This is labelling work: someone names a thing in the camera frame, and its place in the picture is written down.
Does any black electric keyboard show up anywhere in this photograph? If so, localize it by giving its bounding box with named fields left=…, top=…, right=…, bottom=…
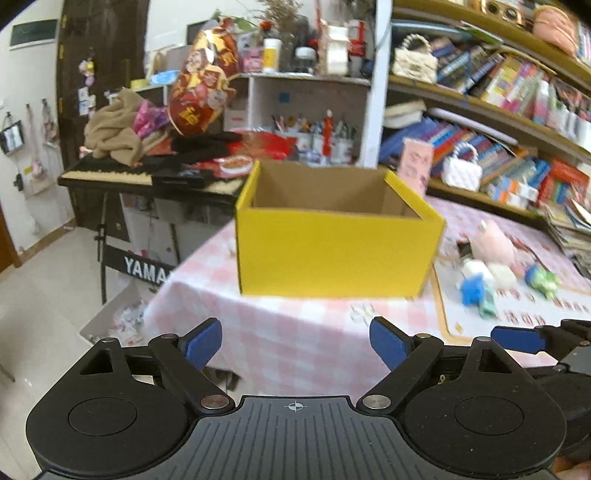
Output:
left=58, top=155, right=245, bottom=198

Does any white squishy block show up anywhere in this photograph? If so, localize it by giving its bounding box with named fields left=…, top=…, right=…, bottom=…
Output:
left=487, top=263, right=518, bottom=290

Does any wooden bookshelf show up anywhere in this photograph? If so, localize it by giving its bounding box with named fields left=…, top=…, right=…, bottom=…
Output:
left=359, top=0, right=591, bottom=227

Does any yellow cardboard box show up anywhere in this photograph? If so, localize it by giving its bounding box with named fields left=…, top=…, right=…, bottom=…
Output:
left=235, top=161, right=446, bottom=298

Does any white cubby shelf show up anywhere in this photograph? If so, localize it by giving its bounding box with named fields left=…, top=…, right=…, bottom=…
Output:
left=222, top=73, right=370, bottom=165

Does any pink cylindrical holder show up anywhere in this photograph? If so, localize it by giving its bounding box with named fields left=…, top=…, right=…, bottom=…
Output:
left=397, top=138, right=434, bottom=198

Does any blue plastic packet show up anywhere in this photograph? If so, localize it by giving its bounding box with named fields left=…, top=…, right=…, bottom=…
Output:
left=460, top=274, right=486, bottom=306

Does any beige crumpled cloth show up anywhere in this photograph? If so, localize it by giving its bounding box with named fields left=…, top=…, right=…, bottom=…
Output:
left=84, top=88, right=169, bottom=167

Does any green frog toy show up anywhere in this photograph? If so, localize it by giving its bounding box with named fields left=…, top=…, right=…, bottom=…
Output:
left=525, top=265, right=560, bottom=299

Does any cream quilted handbag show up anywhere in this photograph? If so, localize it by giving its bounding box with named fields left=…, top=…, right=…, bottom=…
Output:
left=392, top=33, right=439, bottom=84

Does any pink checkered tablecloth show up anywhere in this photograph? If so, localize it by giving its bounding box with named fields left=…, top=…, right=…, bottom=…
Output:
left=142, top=195, right=591, bottom=398

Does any person's right hand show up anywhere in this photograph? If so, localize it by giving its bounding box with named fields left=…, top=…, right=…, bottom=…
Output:
left=552, top=457, right=591, bottom=480

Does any stack of magazines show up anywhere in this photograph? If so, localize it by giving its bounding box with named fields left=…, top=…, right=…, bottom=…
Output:
left=543, top=198, right=591, bottom=279

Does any pink plush pig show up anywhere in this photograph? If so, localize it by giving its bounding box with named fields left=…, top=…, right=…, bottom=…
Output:
left=470, top=220, right=517, bottom=266

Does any red foil bag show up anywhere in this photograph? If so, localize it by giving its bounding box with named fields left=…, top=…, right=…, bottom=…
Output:
left=195, top=131, right=298, bottom=179

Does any white cartoon desk mat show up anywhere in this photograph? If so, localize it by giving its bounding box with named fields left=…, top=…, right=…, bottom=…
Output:
left=432, top=260, right=590, bottom=344

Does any white eraser block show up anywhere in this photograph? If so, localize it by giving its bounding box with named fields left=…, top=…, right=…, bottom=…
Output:
left=461, top=259, right=491, bottom=278

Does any white quilted mini handbag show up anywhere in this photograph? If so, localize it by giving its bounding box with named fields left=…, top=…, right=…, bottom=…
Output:
left=442, top=142, right=483, bottom=192

